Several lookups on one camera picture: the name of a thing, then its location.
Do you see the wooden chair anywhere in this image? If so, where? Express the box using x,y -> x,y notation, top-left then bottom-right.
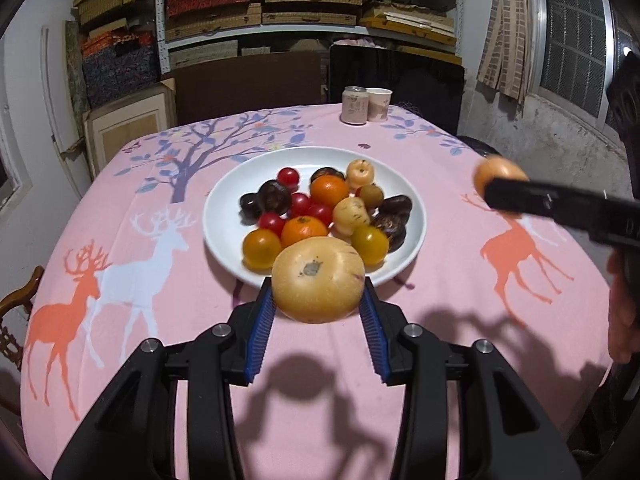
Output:
0,265 -> 46,376

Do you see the orange patterned box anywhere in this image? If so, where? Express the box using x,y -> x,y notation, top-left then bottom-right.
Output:
80,30 -> 158,56

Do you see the window with metal grille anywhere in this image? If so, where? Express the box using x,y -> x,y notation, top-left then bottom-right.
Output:
530,0 -> 626,121

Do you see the paper cup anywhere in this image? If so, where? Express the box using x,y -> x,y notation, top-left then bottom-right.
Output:
366,88 -> 393,123

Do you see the dark brown lumpy fruit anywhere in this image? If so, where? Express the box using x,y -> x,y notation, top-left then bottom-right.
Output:
377,194 -> 414,218
371,212 -> 408,253
310,166 -> 347,185

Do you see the person's right hand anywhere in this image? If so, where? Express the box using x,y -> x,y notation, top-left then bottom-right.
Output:
607,247 -> 640,363

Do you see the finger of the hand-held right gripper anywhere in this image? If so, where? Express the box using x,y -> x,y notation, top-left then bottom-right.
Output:
484,177 -> 640,246

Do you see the beige hanging mat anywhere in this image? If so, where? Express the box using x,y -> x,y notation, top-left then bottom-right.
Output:
476,0 -> 538,106

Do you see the yellow tomato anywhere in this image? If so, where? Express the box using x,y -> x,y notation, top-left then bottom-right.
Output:
242,228 -> 282,271
351,225 -> 390,267

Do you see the stack of woven straw boxes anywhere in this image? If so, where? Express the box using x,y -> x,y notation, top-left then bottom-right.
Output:
165,0 -> 461,68

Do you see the light wooden framed panel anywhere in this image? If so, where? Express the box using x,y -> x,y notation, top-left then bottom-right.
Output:
82,82 -> 178,173

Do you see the white board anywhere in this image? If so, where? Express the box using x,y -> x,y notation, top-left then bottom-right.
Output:
40,25 -> 81,161

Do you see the pink deer print tablecloth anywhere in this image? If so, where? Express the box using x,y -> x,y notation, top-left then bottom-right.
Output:
20,104 -> 613,480

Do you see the white metal shelf rack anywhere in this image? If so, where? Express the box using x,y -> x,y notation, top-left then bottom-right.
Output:
154,0 -> 463,68

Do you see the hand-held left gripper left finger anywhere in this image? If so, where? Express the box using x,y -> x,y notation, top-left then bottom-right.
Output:
52,277 -> 275,480

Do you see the smooth yellow orange fruit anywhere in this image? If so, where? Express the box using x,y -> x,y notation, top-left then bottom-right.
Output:
473,156 -> 530,219

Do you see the blue patterned box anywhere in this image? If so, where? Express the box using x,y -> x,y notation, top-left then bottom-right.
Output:
81,45 -> 162,108

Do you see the pink drink can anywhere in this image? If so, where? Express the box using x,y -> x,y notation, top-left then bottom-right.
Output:
342,86 -> 368,125

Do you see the brown board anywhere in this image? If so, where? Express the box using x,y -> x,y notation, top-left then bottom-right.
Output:
162,51 -> 323,123

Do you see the black round stool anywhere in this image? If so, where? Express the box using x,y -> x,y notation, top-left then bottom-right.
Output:
457,135 -> 503,157

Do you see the dark purple plum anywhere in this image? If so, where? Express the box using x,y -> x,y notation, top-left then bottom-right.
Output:
239,191 -> 263,223
257,180 -> 292,216

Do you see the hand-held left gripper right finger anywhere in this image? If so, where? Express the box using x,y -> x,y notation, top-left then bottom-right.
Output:
359,277 -> 583,480

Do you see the green marbled board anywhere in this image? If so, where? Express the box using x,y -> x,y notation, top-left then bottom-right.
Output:
64,20 -> 91,116

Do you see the window with white frame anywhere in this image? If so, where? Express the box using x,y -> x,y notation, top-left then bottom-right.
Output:
0,105 -> 31,211

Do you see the white plate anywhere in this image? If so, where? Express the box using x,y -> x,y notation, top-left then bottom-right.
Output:
202,146 -> 427,288

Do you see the orange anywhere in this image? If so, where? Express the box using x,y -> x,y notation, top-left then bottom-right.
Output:
310,176 -> 351,208
281,215 -> 329,248

